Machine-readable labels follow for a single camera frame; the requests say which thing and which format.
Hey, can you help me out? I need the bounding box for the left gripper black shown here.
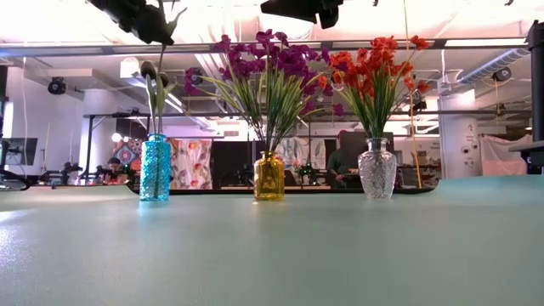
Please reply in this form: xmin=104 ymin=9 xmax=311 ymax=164
xmin=87 ymin=0 xmax=175 ymax=47

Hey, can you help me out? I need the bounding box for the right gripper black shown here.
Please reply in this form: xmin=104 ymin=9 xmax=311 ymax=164
xmin=259 ymin=0 xmax=344 ymax=30

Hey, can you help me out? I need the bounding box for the purple artificial flower bunch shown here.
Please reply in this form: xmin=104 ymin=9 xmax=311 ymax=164
xmin=250 ymin=28 xmax=328 ymax=154
xmin=271 ymin=46 xmax=346 ymax=154
xmin=183 ymin=33 xmax=273 ymax=154

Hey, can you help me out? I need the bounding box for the orange artificial flower bunch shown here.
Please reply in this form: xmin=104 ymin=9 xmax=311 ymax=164
xmin=356 ymin=36 xmax=409 ymax=141
xmin=373 ymin=34 xmax=433 ymax=141
xmin=318 ymin=50 xmax=375 ymax=141

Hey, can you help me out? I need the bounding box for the blue glass vase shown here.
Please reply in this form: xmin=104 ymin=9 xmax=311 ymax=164
xmin=139 ymin=133 xmax=172 ymax=202

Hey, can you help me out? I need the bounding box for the yellow glass vase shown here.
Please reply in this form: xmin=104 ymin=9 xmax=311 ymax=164
xmin=253 ymin=151 xmax=286 ymax=201

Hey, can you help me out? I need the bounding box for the clear glass vase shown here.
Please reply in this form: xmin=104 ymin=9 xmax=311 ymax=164
xmin=357 ymin=138 xmax=399 ymax=201

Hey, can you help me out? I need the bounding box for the black ceiling spotlight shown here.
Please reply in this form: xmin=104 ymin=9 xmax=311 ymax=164
xmin=492 ymin=66 xmax=513 ymax=83
xmin=46 ymin=76 xmax=68 ymax=96
xmin=186 ymin=66 xmax=204 ymax=87

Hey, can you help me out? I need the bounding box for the gray overhead crossbar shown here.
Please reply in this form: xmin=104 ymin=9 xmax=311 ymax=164
xmin=0 ymin=37 xmax=528 ymax=59

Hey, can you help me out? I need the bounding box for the floral patterned curtain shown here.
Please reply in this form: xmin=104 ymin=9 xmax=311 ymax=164
xmin=169 ymin=138 xmax=213 ymax=190

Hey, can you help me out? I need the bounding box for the person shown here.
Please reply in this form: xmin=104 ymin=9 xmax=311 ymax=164
xmin=326 ymin=129 xmax=362 ymax=188
xmin=105 ymin=156 xmax=128 ymax=184

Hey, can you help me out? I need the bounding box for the black background screen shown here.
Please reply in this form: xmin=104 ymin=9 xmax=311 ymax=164
xmin=338 ymin=130 xmax=396 ymax=169

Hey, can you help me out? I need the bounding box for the white round pillar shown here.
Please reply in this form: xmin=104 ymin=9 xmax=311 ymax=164
xmin=437 ymin=91 xmax=484 ymax=179

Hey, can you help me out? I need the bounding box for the black vertical pole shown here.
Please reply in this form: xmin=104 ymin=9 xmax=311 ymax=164
xmin=526 ymin=19 xmax=544 ymax=144

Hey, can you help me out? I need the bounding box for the white hanging sheet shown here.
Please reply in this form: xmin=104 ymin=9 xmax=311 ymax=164
xmin=479 ymin=133 xmax=532 ymax=178

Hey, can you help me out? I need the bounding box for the yellow hanging cable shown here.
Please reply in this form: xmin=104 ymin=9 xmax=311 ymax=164
xmin=401 ymin=0 xmax=424 ymax=188

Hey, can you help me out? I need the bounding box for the silver ceiling duct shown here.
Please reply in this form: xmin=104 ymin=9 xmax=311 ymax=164
xmin=458 ymin=48 xmax=532 ymax=86

